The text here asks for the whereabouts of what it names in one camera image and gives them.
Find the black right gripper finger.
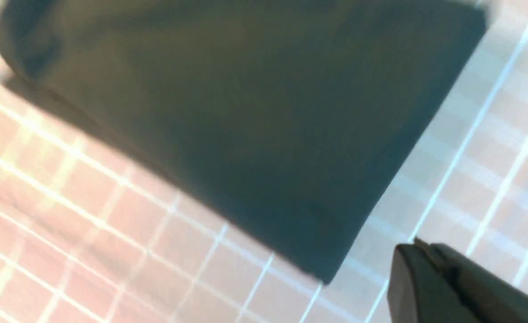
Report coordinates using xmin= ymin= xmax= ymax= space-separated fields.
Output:
xmin=387 ymin=238 xmax=528 ymax=323

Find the dark gray long-sleeved shirt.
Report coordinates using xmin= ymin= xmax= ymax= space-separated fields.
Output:
xmin=0 ymin=0 xmax=488 ymax=285

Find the pink grid tablecloth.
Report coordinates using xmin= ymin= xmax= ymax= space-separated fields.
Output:
xmin=0 ymin=0 xmax=528 ymax=323

